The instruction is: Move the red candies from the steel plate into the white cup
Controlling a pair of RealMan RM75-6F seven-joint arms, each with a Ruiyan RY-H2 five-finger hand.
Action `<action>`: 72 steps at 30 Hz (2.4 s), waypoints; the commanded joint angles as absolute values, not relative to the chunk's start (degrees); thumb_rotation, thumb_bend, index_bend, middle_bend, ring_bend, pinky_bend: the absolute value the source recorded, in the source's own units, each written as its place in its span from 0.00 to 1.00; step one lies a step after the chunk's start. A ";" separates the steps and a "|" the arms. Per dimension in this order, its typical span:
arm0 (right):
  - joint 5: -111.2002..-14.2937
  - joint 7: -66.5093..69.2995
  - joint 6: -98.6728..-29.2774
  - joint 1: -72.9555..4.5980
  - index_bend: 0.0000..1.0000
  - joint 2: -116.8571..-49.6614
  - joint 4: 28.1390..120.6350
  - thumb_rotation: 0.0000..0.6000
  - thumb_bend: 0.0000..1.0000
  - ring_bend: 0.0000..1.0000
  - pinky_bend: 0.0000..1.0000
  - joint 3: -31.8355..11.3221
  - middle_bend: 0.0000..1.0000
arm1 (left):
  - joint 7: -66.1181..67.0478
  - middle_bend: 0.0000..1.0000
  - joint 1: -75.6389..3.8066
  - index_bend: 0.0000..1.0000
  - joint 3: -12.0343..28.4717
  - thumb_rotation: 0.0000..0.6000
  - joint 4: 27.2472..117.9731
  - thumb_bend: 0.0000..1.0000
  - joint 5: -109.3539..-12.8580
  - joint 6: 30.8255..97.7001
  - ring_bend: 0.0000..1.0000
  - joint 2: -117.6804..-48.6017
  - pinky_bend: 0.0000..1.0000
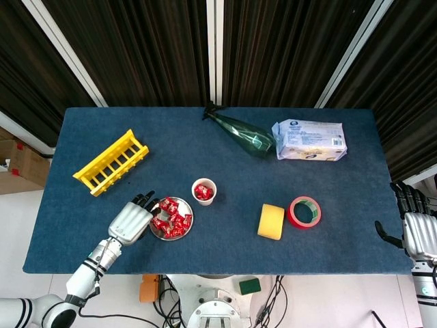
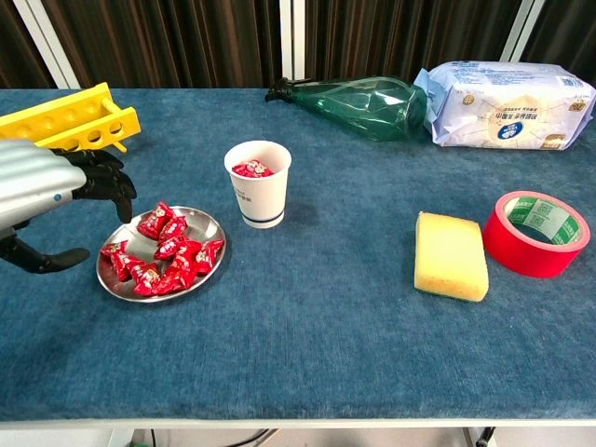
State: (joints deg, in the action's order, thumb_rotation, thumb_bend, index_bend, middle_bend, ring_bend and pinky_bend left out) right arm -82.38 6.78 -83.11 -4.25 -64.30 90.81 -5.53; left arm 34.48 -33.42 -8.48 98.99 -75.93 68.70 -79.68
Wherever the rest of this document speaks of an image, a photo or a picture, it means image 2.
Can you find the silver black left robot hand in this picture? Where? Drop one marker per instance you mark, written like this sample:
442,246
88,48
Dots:
37,181

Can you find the metal bowl of red candies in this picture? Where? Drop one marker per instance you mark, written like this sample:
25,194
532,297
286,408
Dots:
205,223

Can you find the white paper cup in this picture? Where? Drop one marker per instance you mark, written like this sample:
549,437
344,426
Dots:
261,200

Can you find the yellow plastic tube rack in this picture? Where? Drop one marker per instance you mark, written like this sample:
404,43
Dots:
132,122

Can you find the blue table cloth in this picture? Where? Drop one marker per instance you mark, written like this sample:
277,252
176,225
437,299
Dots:
326,326

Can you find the green plastic bottle black cap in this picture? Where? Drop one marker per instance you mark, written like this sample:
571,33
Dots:
372,112

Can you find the yellow sponge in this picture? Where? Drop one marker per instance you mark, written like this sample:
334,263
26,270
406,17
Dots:
449,256

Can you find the white blue wet wipes pack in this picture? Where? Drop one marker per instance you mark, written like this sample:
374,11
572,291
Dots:
503,112

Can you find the red tape roll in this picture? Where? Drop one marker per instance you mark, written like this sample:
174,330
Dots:
521,256

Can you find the white frame post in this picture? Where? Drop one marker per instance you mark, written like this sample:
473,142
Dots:
522,28
49,46
286,37

